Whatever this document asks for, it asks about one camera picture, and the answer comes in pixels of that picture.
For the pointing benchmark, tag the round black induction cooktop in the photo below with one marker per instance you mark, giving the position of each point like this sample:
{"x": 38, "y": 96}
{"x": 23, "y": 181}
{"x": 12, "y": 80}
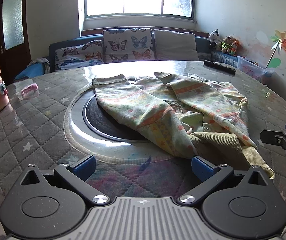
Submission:
{"x": 103, "y": 125}

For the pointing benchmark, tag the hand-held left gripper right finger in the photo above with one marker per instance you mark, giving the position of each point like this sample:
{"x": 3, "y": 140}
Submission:
{"x": 203, "y": 168}

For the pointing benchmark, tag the colourful paper pinwheel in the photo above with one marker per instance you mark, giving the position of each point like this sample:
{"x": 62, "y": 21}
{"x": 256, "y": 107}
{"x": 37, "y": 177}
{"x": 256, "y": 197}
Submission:
{"x": 281, "y": 41}

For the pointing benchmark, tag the floral baby jacket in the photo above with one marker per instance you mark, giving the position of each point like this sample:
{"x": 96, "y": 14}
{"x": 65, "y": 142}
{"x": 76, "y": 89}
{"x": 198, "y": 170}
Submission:
{"x": 145, "y": 105}

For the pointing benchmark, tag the plain beige cushion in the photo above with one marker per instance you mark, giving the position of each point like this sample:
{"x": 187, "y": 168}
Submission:
{"x": 175, "y": 45}

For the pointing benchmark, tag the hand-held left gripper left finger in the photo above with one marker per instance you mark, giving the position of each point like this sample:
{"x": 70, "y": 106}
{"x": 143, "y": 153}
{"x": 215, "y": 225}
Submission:
{"x": 84, "y": 167}

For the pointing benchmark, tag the butterfly print cushion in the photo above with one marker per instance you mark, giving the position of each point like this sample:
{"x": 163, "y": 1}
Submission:
{"x": 123, "y": 45}
{"x": 78, "y": 55}

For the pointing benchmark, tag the black and white cow plush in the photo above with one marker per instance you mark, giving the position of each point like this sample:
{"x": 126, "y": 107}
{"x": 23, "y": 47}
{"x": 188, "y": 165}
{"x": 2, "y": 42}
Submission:
{"x": 215, "y": 38}

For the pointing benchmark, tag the patterned grey cloth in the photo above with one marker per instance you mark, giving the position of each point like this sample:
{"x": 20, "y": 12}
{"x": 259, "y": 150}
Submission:
{"x": 41, "y": 62}

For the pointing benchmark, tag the black remote control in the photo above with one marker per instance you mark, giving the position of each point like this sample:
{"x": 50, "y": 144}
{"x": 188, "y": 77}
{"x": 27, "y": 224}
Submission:
{"x": 219, "y": 66}

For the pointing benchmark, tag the blue sofa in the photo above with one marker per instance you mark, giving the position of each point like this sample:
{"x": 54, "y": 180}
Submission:
{"x": 65, "y": 44}

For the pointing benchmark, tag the brown plush with green vest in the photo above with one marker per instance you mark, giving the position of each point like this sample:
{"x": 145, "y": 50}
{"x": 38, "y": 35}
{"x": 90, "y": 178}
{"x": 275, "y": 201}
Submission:
{"x": 226, "y": 45}

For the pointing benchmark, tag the clear plastic storage box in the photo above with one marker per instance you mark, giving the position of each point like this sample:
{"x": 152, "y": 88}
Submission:
{"x": 250, "y": 68}

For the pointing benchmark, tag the orange plush toy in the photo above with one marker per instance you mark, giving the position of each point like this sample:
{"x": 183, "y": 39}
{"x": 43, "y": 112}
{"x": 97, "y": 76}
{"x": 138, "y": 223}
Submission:
{"x": 235, "y": 47}

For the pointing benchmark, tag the dark wooden door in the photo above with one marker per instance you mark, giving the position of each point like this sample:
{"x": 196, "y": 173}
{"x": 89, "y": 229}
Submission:
{"x": 13, "y": 17}

